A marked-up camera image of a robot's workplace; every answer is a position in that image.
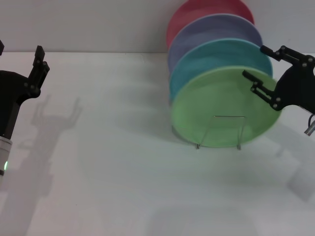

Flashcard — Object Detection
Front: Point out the red plastic plate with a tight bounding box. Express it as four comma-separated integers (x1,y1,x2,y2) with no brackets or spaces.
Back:
166,0,255,50

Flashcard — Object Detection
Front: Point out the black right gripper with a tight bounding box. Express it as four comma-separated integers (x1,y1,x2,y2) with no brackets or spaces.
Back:
242,45,315,115

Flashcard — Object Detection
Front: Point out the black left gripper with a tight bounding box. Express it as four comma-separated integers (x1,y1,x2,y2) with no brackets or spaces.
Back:
0,40,51,138

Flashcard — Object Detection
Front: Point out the blue plastic plate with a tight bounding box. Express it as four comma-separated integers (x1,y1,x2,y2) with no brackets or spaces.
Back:
168,37,273,106

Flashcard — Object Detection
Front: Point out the green plastic plate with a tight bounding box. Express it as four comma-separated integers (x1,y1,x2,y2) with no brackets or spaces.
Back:
170,65,284,148

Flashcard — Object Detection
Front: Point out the metal wire plate rack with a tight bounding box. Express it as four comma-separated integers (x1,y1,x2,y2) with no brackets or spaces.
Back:
195,115,247,150

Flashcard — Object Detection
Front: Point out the black cable with silver plug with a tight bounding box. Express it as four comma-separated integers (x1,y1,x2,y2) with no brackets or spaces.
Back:
304,113,315,136

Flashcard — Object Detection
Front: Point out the purple plastic plate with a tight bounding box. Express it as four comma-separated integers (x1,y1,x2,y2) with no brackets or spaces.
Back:
167,13,263,72

